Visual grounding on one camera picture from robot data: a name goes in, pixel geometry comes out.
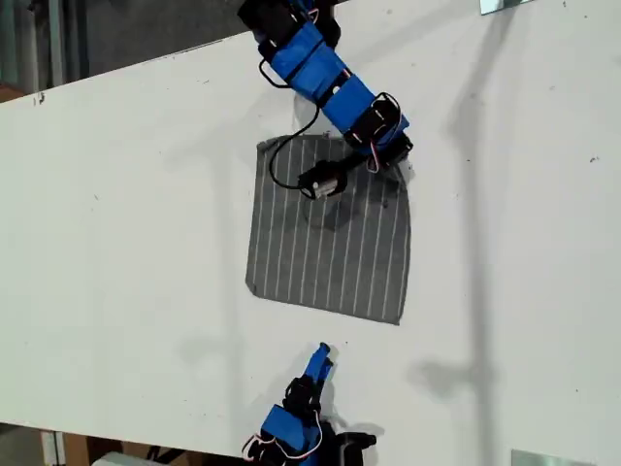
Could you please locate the pale grey plastic box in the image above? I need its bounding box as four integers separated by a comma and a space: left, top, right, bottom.
91, 450, 152, 466

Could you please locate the grey white-striped towel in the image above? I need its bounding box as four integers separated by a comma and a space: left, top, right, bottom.
245, 133, 413, 326

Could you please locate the red white gripper wire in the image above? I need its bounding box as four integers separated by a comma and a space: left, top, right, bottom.
348, 110, 405, 175
241, 410, 325, 461

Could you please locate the white table leg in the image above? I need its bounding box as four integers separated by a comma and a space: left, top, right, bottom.
41, 430, 67, 466

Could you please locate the black camera cable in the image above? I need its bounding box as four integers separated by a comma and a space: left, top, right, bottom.
258, 57, 321, 189

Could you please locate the black camera stalk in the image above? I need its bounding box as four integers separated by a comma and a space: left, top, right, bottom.
334, 151, 376, 182

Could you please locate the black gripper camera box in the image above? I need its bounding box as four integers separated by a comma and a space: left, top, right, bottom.
339, 431, 378, 466
296, 159, 348, 200

